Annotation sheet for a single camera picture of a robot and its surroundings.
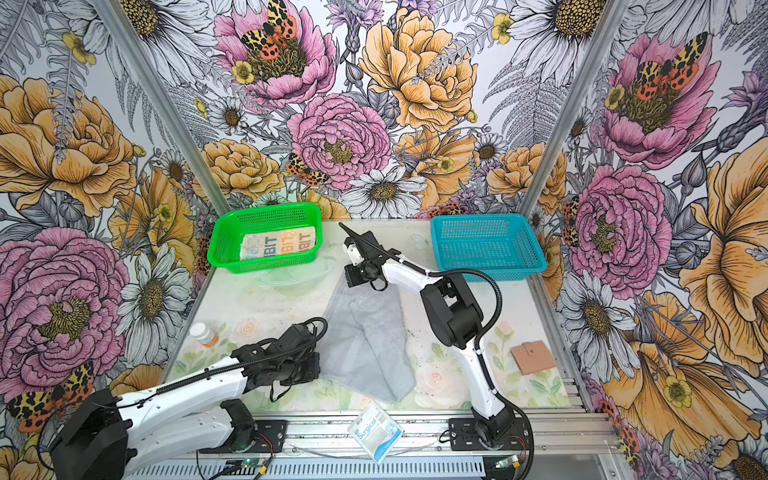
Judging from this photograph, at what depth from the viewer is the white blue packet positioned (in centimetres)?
74

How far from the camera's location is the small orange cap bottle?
0.85 metres

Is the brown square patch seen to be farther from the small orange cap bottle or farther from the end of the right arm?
the small orange cap bottle

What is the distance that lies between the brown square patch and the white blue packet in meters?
0.38

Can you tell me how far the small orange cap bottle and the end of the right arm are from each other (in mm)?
427

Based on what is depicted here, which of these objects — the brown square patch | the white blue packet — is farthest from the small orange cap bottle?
the brown square patch

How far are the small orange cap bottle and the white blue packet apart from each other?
1.56ft

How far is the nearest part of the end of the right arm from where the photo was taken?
2.53 ft

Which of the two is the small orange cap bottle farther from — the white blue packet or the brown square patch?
the brown square patch

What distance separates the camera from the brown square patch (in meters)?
0.87
